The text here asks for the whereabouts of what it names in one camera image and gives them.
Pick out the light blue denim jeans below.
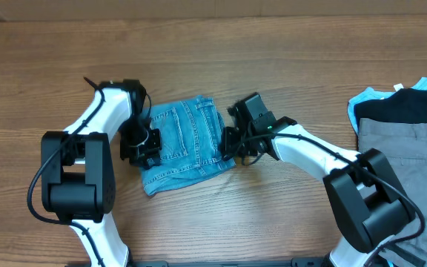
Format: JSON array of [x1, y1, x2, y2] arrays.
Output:
[[141, 96, 236, 196]]

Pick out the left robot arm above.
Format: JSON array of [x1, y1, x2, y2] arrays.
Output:
[[27, 79, 161, 266]]

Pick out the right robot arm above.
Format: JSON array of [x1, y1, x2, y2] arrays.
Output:
[[219, 117, 423, 266]]

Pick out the light blue folded garment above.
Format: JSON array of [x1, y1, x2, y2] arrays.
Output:
[[347, 77, 427, 134]]

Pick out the black folded garment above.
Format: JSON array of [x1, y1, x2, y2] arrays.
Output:
[[353, 88, 427, 125]]

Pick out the grey folded trousers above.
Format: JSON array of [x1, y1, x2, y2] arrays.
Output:
[[358, 119, 427, 266]]

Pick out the black base frame bar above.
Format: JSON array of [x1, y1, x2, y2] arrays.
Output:
[[128, 257, 332, 267]]

